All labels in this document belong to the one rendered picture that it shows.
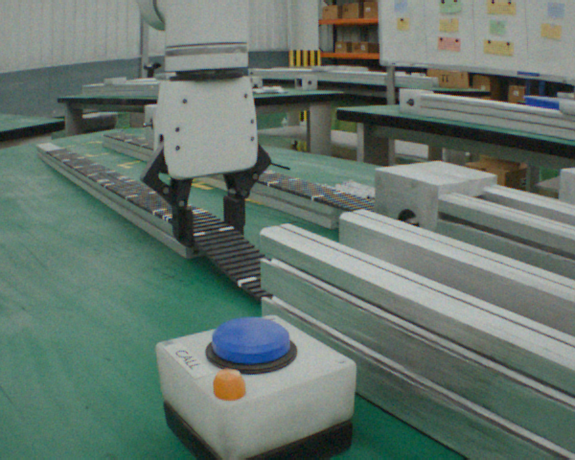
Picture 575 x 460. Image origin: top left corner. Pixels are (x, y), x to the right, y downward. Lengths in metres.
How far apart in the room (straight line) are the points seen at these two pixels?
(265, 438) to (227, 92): 0.38
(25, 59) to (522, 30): 9.89
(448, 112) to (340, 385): 1.91
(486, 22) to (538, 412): 3.34
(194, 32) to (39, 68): 11.36
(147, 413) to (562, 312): 0.26
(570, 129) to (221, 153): 1.52
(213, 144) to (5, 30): 11.26
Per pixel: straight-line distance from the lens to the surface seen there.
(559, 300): 0.36
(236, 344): 0.30
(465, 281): 0.40
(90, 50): 12.32
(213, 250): 0.60
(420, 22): 3.84
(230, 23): 0.58
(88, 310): 0.54
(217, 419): 0.28
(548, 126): 2.00
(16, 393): 0.42
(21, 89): 11.80
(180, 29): 0.58
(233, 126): 0.61
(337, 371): 0.31
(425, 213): 0.58
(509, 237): 0.53
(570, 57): 3.32
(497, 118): 2.09
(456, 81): 4.94
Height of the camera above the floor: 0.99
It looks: 16 degrees down
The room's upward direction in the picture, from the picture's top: straight up
